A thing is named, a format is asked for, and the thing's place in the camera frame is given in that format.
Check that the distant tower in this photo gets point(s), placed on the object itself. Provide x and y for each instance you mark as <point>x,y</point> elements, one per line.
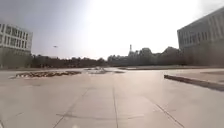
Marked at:
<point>130,48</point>

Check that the low flower bed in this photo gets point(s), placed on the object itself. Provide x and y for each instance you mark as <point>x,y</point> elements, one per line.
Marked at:
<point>46,74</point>

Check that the low stone kerb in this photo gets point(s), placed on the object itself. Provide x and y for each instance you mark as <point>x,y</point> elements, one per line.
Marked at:
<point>196,82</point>

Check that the row of trees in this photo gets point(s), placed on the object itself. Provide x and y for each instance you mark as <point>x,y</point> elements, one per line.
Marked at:
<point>146,58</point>

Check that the pale building with window grid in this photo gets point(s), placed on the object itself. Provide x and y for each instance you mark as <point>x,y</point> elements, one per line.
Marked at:
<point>13,40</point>

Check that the grey paved plaza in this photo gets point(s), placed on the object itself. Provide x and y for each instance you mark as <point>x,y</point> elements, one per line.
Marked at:
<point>110,100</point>

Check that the grey building with tall windows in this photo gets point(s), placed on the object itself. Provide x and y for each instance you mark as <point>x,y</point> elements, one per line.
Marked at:
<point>203,40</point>

